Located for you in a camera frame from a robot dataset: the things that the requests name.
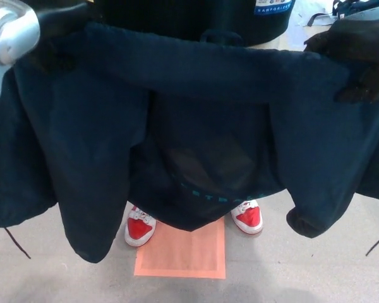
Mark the orange rectangular floor marking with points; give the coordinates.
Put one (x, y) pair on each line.
(180, 259)

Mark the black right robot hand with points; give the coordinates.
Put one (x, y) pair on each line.
(363, 47)

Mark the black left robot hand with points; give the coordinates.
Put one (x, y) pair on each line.
(61, 17)

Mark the person's left red white sneaker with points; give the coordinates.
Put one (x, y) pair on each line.
(248, 217)

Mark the person's right red white sneaker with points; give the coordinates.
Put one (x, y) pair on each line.
(139, 228)

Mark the person's black printed shirt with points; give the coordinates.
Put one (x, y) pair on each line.
(164, 15)

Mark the person's red white sneaker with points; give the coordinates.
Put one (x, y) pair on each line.
(139, 228)
(248, 217)

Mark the dark navy coat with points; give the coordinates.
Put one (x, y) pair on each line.
(192, 69)

